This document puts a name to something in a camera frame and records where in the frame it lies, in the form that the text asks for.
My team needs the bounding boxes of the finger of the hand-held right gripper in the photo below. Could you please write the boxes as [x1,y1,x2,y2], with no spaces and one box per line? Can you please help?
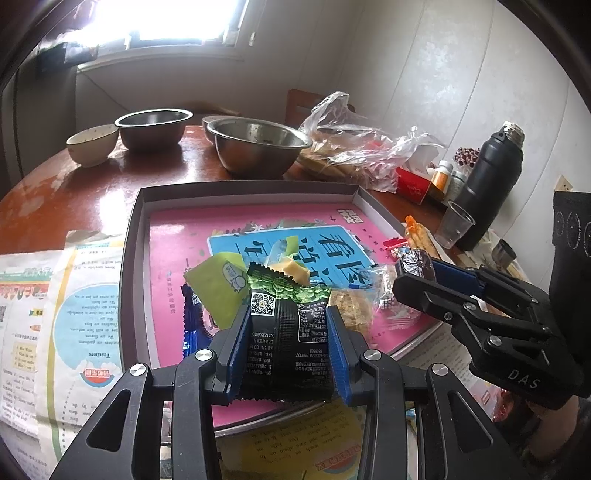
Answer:
[392,273,555,366]
[429,258,542,320]

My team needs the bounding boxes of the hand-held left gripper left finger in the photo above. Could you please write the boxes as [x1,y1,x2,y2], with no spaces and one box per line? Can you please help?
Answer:
[48,305,252,480]

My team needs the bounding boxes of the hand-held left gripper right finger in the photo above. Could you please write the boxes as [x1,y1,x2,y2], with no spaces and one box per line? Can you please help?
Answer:
[327,305,527,480]

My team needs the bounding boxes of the small clear-wrapped brown snack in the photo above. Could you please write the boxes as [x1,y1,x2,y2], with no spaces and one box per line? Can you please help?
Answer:
[394,247,438,281]

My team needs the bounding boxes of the black and green snack packet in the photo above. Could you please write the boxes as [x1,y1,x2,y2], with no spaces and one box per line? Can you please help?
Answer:
[233,262,342,403]

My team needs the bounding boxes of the clear-wrapped crumbly cake packet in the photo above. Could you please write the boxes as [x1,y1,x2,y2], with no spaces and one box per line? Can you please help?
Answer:
[330,265,399,339]

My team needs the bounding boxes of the light green candy packet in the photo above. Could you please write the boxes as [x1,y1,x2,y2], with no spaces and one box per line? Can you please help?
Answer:
[184,235,311,332]

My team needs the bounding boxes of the shallow box with pink lining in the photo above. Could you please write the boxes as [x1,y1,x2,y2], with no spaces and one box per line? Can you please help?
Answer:
[119,181,441,432]

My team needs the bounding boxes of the person's right hand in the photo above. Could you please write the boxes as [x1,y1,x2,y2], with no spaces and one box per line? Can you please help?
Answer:
[529,394,591,468]

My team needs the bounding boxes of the small metal cup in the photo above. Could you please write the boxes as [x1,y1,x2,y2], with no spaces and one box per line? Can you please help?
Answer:
[492,240,519,269]

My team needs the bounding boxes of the blue snack packet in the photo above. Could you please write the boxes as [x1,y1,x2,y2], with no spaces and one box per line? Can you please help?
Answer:
[180,284,219,359]

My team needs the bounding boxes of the clear plastic cup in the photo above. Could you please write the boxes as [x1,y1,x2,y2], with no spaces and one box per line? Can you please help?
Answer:
[435,200,476,250]

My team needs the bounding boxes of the orange snack packet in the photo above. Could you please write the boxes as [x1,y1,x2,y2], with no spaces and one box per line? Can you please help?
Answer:
[405,216,445,260]

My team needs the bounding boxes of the black thermos flask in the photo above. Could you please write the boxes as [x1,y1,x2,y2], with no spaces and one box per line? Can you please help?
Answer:
[455,122,526,252]

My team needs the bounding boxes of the white pill bottle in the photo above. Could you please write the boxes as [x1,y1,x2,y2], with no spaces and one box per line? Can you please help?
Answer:
[447,171,470,202]

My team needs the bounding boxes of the orange pill bottle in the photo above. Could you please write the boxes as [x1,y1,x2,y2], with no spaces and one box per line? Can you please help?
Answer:
[431,161,454,193]

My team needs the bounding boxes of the red tissue box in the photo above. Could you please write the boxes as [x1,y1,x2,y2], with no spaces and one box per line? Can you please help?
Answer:
[396,167,446,205]

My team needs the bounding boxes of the clear plastic bag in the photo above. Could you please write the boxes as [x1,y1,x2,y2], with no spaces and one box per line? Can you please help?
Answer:
[298,91,446,193]

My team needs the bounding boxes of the flatbread stack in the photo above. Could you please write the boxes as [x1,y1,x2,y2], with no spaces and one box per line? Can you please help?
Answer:
[298,129,399,186]

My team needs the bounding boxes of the printed newspaper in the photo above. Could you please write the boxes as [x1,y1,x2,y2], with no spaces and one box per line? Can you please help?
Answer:
[0,230,509,480]

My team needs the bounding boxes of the large shiny steel bowl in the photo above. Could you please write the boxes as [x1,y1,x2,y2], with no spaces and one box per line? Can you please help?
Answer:
[206,117,314,180]

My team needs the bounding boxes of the dark steel bowl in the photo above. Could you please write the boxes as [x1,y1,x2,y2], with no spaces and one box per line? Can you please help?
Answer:
[114,109,195,154]

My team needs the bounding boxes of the wooden chair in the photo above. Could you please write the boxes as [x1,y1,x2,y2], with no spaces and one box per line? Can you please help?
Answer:
[285,89,356,128]

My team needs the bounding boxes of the beige ceramic bowl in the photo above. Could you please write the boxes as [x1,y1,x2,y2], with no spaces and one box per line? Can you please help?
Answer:
[66,124,120,168]

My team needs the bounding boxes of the tall grey cabinet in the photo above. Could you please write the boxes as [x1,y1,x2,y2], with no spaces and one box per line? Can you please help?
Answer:
[0,39,79,185]

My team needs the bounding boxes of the window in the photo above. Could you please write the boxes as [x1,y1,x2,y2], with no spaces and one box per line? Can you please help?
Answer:
[85,0,243,49]

